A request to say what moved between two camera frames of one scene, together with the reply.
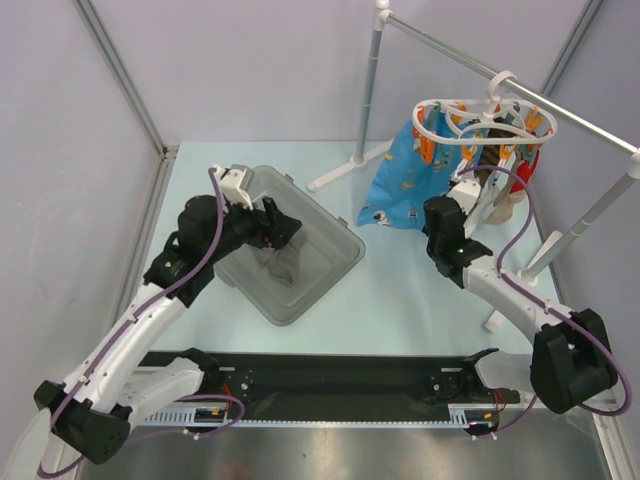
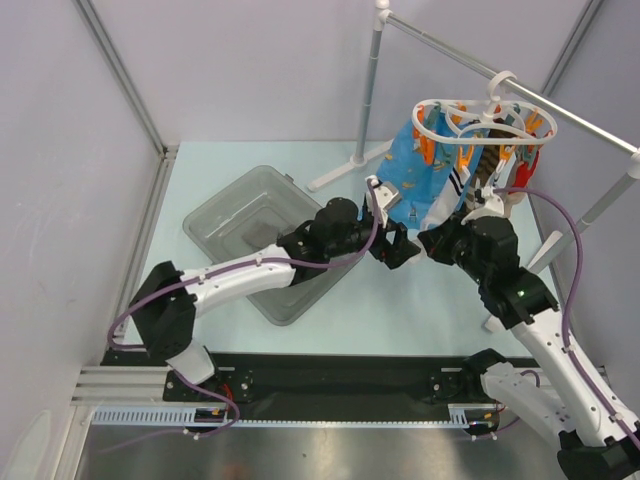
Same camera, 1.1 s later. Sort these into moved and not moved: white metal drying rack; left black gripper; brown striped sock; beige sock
Moved: left black gripper
Not moved: beige sock; brown striped sock; white metal drying rack
